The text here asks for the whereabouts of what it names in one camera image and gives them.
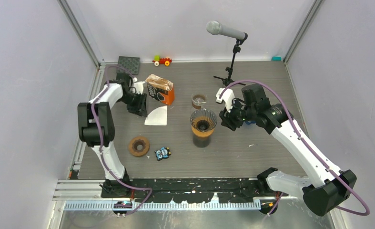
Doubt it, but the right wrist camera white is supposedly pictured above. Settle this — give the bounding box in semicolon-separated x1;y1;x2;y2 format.
215;88;235;113

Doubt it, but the blue owl toy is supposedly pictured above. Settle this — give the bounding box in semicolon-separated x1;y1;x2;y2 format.
154;147;172;161

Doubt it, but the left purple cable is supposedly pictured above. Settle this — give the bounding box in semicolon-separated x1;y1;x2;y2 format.
91;64;154;216

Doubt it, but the orange coffee filter bag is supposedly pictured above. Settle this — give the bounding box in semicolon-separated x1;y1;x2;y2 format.
145;74;175;105

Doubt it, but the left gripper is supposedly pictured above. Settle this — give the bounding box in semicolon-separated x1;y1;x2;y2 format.
119;92;148;117

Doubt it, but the teal block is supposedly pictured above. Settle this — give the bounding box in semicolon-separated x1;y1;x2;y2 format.
271;56;282;62

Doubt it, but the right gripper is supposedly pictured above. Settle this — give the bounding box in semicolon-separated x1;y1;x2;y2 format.
219;97;256;131

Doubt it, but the grey ribbed dripper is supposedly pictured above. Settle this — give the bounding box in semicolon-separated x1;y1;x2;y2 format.
190;108;217;132

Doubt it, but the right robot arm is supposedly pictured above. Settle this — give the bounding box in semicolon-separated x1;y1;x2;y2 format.
216;83;357;216

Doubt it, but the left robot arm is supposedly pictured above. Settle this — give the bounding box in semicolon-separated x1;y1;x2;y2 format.
77;73;147;198

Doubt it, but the black microphone tripod stand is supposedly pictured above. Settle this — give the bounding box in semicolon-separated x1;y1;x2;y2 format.
213;39;244;87

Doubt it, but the white paper coffee filter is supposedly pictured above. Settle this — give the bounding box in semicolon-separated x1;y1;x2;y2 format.
144;105;168;126

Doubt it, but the dark wooden dripper ring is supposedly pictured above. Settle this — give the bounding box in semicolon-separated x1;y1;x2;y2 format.
128;136;151;157

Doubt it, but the dark grey studded plate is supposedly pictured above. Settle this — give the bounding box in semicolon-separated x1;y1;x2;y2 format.
117;56;141;75

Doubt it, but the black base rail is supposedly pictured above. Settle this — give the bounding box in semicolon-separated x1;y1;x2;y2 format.
100;178;278;204

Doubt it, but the grey microphone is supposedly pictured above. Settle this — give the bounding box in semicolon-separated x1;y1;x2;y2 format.
206;21;248;41

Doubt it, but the glass carafe with wooden collar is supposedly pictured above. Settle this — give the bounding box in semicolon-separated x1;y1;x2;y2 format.
191;94;207;109

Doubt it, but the dark glass carafe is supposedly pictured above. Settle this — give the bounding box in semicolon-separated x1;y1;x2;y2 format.
193;135;211;148

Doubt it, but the toy train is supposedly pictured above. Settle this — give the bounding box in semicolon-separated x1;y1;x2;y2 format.
152;55;172;66

